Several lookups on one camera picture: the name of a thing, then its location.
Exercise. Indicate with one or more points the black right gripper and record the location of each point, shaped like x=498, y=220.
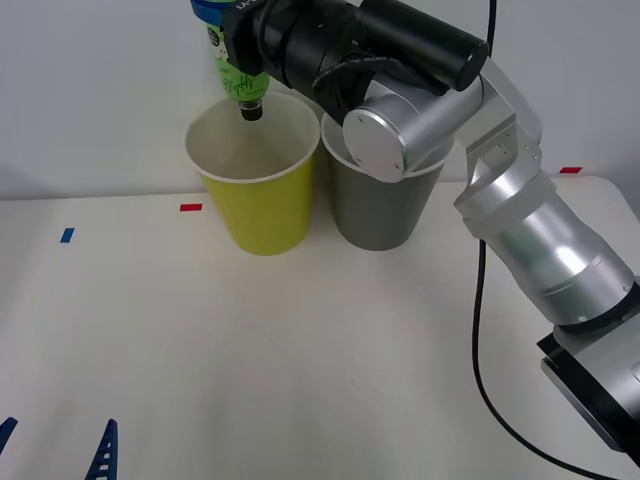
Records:
x=242, y=35

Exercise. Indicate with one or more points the yellow-green plastic bin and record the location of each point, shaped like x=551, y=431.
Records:
x=260, y=220

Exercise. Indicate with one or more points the silver and black right arm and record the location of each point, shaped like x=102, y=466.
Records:
x=540, y=240

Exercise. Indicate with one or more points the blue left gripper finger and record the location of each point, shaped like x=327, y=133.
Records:
x=6, y=429
x=107, y=460

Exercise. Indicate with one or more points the green label plastic bottle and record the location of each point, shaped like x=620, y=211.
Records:
x=240, y=87

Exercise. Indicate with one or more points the grey plastic bin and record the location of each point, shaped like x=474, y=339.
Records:
x=375, y=215

